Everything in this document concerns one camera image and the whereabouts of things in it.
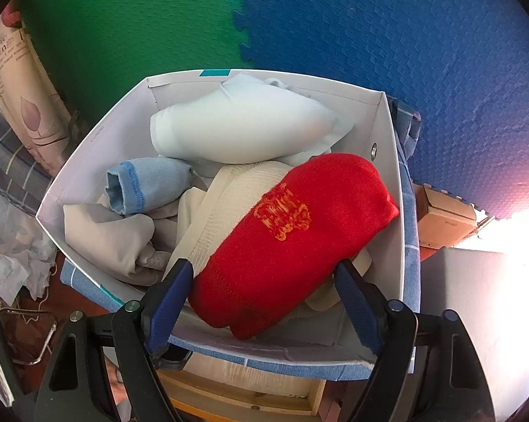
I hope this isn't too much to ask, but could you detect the blue foam wall mat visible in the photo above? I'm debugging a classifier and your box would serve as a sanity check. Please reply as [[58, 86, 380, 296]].
[[233, 0, 529, 218]]

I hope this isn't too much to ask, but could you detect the beige leaf-pattern curtain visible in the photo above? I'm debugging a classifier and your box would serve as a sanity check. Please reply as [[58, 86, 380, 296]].
[[0, 0, 89, 176]]

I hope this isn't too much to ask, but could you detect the wooden drawer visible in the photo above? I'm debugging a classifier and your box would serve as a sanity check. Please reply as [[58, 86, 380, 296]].
[[157, 352, 326, 421]]

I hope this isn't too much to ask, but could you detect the white floral bedsheet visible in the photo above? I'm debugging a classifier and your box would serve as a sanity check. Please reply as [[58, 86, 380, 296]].
[[0, 195, 58, 306]]

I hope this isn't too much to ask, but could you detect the white XINCCI shoe box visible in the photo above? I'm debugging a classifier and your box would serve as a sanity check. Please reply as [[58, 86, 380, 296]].
[[36, 69, 407, 361]]

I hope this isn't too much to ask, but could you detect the red knitted underwear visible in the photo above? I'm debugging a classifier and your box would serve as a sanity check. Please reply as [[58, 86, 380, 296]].
[[189, 153, 399, 340]]

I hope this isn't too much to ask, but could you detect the cream knitted garment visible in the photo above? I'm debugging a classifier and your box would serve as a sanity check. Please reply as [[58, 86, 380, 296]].
[[162, 159, 373, 313]]

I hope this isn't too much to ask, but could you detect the brown cardboard box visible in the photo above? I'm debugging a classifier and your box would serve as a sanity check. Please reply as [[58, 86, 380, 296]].
[[413, 185, 477, 250]]

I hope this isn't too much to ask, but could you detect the green foam wall mat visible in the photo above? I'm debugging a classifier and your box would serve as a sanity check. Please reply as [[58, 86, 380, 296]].
[[19, 0, 249, 125]]

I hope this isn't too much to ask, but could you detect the light blue rolled garment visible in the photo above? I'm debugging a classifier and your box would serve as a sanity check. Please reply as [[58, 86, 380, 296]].
[[105, 157, 194, 215]]

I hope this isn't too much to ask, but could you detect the pale white rolled garment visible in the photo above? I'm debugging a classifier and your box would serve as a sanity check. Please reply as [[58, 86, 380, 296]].
[[150, 73, 354, 167]]

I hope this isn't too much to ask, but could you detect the grey plaid blanket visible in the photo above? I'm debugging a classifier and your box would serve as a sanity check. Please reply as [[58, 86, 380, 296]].
[[0, 110, 52, 216]]

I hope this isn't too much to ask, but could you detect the beige folded garment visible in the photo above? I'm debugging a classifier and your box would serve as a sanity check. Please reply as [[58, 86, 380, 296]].
[[63, 203, 178, 287]]

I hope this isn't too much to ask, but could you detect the chrome wire rack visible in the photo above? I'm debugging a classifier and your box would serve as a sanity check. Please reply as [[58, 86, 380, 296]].
[[0, 308, 58, 366]]

